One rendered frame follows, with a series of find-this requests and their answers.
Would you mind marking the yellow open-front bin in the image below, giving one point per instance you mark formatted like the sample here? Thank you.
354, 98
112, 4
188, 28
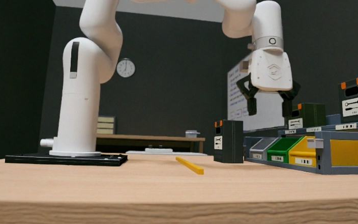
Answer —
343, 152

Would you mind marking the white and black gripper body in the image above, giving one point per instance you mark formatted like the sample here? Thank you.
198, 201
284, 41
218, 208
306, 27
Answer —
271, 70

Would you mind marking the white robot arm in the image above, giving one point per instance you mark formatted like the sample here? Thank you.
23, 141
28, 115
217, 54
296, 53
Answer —
88, 63

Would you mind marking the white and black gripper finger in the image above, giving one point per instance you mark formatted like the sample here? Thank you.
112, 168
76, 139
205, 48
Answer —
249, 95
288, 97

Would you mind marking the grey open bin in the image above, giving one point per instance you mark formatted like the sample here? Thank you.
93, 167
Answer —
261, 147

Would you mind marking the green open bin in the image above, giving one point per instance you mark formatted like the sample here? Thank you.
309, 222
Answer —
278, 152

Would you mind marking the yellow bar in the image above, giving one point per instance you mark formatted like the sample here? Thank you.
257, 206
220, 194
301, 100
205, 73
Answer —
191, 166

